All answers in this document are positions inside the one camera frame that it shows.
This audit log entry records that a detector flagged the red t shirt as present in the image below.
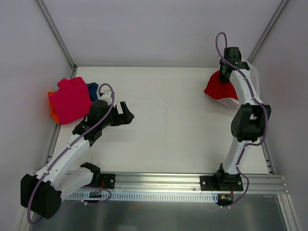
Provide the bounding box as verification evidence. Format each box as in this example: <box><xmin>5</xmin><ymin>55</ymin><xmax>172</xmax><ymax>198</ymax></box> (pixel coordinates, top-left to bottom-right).
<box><xmin>204</xmin><ymin>70</ymin><xmax>238</xmax><ymax>100</ymax></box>

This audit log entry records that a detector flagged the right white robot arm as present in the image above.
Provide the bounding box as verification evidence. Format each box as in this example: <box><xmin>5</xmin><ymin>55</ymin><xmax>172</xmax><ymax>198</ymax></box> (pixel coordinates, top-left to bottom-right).
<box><xmin>207</xmin><ymin>47</ymin><xmax>271</xmax><ymax>191</ymax></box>

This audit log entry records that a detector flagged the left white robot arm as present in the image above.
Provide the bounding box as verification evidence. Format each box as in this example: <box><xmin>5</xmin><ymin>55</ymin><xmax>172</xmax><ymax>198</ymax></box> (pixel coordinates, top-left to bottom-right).
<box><xmin>20</xmin><ymin>100</ymin><xmax>134</xmax><ymax>219</ymax></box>

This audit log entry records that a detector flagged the white plastic basket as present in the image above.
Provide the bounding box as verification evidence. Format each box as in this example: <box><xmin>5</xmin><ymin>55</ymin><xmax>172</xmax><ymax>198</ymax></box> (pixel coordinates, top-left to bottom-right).
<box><xmin>218</xmin><ymin>58</ymin><xmax>262</xmax><ymax>110</ymax></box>

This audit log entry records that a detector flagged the blue folded t shirt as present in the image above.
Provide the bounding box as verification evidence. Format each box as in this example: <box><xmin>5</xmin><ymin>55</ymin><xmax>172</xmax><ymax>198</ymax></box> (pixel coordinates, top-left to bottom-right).
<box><xmin>87</xmin><ymin>82</ymin><xmax>99</xmax><ymax>102</ymax></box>

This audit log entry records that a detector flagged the pink folded t shirt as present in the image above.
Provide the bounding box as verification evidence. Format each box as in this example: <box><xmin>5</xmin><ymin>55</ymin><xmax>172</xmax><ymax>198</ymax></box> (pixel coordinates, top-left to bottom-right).
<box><xmin>50</xmin><ymin>77</ymin><xmax>92</xmax><ymax>125</ymax></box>

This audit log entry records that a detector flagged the orange folded t shirt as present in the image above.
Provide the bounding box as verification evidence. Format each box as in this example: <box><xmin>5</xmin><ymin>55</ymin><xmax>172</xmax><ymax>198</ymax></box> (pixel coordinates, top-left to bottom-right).
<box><xmin>48</xmin><ymin>91</ymin><xmax>60</xmax><ymax>124</ymax></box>

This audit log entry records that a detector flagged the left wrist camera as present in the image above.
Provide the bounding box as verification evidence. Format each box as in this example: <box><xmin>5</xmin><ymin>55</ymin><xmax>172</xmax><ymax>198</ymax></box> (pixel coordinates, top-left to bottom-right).
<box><xmin>99</xmin><ymin>90</ymin><xmax>113</xmax><ymax>105</ymax></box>

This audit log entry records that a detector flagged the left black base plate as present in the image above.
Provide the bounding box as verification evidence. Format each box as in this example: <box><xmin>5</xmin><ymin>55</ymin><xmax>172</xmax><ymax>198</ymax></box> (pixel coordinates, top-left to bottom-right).
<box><xmin>94</xmin><ymin>173</ymin><xmax>116</xmax><ymax>189</ymax></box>

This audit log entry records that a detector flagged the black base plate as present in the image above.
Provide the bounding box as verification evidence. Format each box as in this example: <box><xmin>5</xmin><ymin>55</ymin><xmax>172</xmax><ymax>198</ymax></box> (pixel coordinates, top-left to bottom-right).
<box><xmin>199</xmin><ymin>174</ymin><xmax>244</xmax><ymax>192</ymax></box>
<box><xmin>94</xmin><ymin>173</ymin><xmax>116</xmax><ymax>189</ymax></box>

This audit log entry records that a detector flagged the aluminium mounting rail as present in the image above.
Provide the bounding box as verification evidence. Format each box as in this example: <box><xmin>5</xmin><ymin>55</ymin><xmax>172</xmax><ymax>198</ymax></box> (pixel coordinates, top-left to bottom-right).
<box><xmin>32</xmin><ymin>171</ymin><xmax>289</xmax><ymax>193</ymax></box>

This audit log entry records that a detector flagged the white slotted cable duct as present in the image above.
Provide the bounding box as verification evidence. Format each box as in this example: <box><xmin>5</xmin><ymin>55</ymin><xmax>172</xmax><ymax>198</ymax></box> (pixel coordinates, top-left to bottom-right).
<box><xmin>67</xmin><ymin>190</ymin><xmax>218</xmax><ymax>203</ymax></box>

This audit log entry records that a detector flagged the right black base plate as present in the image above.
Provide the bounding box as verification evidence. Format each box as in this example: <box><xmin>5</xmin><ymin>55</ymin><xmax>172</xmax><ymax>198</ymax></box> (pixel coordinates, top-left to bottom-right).
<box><xmin>199</xmin><ymin>174</ymin><xmax>244</xmax><ymax>192</ymax></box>

